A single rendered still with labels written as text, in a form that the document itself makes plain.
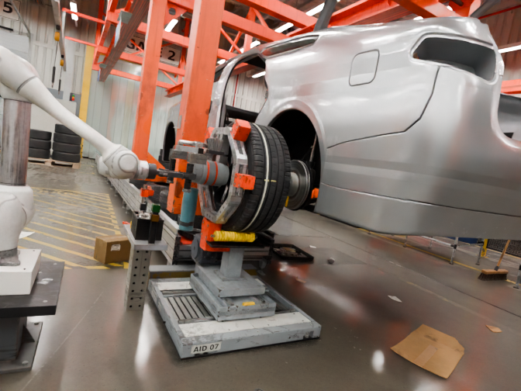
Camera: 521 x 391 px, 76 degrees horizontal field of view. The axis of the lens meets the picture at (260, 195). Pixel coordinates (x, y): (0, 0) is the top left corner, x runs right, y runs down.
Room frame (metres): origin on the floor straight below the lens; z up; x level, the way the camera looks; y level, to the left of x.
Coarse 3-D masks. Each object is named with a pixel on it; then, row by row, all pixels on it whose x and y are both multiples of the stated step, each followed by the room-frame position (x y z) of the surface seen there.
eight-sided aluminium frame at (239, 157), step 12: (216, 132) 1.99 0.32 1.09; (228, 132) 1.83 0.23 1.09; (240, 144) 1.78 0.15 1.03; (240, 156) 1.72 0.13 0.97; (240, 168) 1.74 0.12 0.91; (240, 192) 1.72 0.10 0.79; (204, 204) 2.04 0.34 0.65; (228, 204) 1.72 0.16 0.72; (216, 216) 1.82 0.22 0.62; (228, 216) 1.81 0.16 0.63
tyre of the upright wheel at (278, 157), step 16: (256, 128) 1.88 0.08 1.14; (272, 128) 1.99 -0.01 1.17; (256, 144) 1.76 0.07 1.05; (272, 144) 1.82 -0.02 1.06; (256, 160) 1.72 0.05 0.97; (272, 160) 1.76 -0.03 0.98; (288, 160) 1.82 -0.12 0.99; (256, 176) 1.70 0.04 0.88; (272, 176) 1.75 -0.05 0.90; (288, 176) 1.81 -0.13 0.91; (256, 192) 1.71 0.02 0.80; (272, 192) 1.75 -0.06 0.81; (240, 208) 1.77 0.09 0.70; (256, 208) 1.75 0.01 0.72; (272, 208) 1.79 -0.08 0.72; (224, 224) 1.92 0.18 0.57; (240, 224) 1.79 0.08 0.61; (256, 224) 1.83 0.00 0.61; (272, 224) 1.88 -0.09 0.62
